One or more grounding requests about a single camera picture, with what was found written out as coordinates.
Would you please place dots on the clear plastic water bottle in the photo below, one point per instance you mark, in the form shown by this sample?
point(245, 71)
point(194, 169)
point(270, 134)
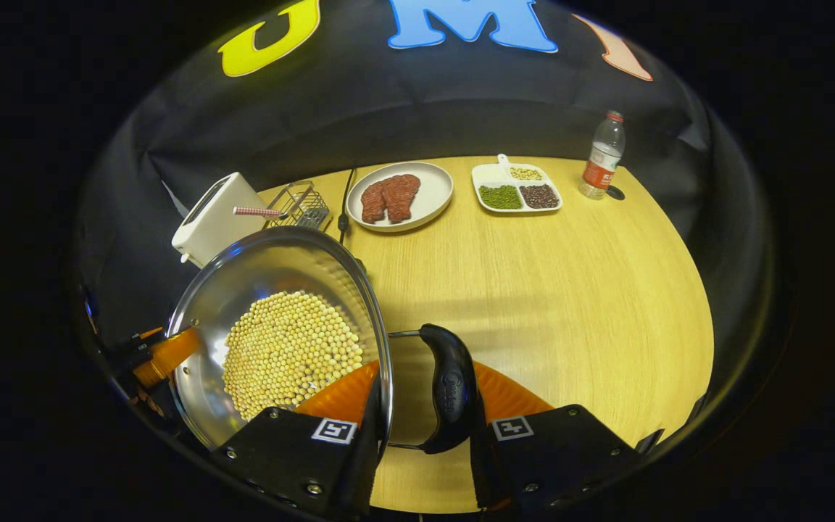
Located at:
point(601, 170)

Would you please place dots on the black round table grommet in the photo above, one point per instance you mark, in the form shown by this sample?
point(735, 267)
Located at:
point(615, 193)

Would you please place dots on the dark red beans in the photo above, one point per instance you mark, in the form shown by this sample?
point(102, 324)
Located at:
point(539, 196)

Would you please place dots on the white divided dish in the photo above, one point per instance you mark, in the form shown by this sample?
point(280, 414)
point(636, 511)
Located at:
point(490, 174)

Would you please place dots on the black backdrop cloth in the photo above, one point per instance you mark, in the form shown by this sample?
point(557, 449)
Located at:
point(388, 109)

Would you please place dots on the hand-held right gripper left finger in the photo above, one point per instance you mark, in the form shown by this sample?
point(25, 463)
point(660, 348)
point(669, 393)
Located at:
point(363, 478)

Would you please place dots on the brown meat slice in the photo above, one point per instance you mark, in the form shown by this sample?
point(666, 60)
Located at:
point(401, 197)
point(372, 203)

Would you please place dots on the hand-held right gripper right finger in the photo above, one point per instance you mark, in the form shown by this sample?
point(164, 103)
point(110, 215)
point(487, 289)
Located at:
point(483, 471)

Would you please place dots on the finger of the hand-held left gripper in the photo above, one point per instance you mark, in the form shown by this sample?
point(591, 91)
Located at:
point(171, 351)

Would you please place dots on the stainless steel pot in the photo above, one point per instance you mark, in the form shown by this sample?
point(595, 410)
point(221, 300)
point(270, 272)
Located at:
point(280, 268)

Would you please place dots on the round white plate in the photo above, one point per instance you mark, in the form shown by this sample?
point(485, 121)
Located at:
point(435, 192)

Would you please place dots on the clear square holder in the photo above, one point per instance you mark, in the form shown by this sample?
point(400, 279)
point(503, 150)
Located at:
point(309, 214)

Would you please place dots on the pile of yellow soybeans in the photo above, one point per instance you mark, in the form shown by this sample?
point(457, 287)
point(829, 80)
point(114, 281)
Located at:
point(287, 355)

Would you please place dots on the pink striped straw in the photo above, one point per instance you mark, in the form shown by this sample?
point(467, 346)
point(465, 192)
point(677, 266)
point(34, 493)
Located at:
point(258, 211)

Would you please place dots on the small heap yellow beans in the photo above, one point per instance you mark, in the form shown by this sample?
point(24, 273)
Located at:
point(525, 174)

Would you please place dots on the green mung beans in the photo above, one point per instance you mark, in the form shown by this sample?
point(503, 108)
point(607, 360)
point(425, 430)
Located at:
point(500, 197)

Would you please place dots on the white toaster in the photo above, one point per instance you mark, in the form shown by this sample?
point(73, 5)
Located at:
point(214, 217)

